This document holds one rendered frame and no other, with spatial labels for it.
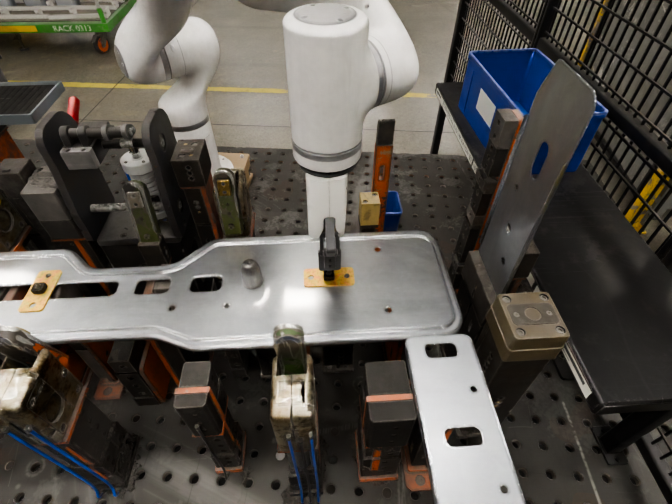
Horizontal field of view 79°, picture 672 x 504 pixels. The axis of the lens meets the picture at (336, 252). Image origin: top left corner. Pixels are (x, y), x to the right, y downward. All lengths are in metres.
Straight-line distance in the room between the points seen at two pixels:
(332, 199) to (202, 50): 0.69
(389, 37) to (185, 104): 0.74
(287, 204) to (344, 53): 0.91
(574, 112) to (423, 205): 0.83
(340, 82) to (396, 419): 0.42
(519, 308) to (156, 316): 0.53
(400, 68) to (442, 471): 0.46
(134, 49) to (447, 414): 0.92
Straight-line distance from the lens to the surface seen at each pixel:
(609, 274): 0.78
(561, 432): 0.98
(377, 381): 0.61
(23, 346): 0.65
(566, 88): 0.55
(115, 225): 0.93
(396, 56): 0.49
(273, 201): 1.31
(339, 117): 0.45
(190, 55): 1.11
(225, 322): 0.65
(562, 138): 0.55
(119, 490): 0.93
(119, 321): 0.71
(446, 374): 0.61
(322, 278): 0.68
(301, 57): 0.43
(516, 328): 0.61
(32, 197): 0.90
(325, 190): 0.50
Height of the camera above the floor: 1.53
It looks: 47 degrees down
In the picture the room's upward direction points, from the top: straight up
